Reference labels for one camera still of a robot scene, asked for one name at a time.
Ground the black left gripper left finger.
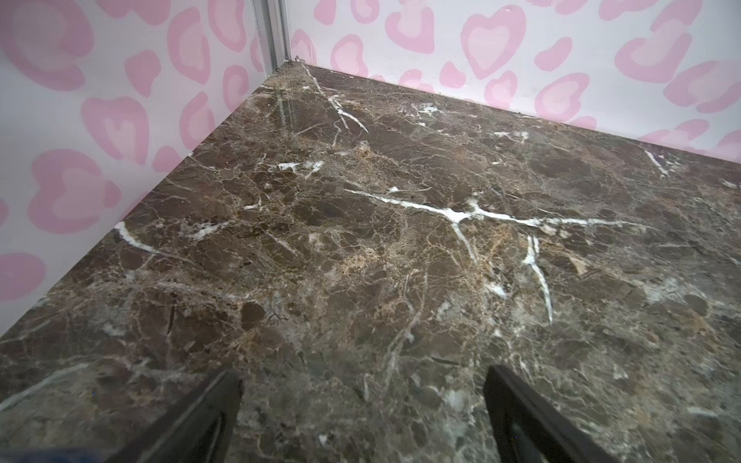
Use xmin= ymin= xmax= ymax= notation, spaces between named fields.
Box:
xmin=107 ymin=368 xmax=243 ymax=462

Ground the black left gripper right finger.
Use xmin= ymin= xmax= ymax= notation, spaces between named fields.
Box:
xmin=484 ymin=365 xmax=616 ymax=463

